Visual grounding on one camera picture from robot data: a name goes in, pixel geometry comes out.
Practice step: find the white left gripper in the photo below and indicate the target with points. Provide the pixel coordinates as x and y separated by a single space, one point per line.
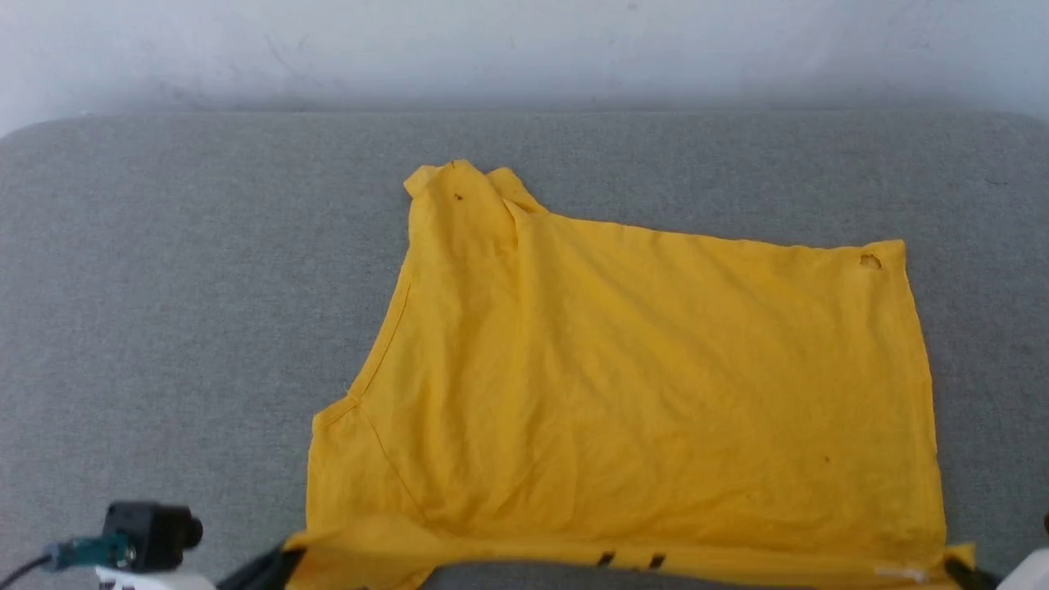
156 581

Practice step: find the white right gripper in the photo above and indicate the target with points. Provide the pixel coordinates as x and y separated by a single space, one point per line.
1028 572

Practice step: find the yellow t-shirt garment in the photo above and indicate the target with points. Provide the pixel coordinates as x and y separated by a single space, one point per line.
639 393

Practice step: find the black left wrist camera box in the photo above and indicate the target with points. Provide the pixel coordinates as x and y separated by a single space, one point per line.
152 533

